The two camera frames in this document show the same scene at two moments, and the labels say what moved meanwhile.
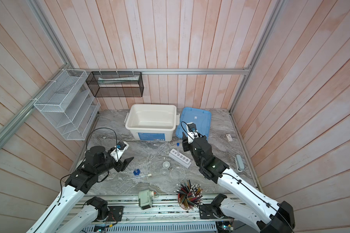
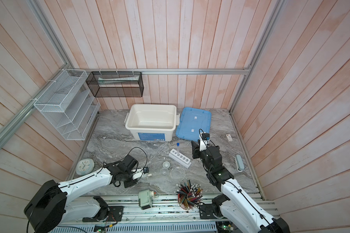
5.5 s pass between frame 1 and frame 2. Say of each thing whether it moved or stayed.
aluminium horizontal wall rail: stayed
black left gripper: moved
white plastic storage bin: stayed
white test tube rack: stayed
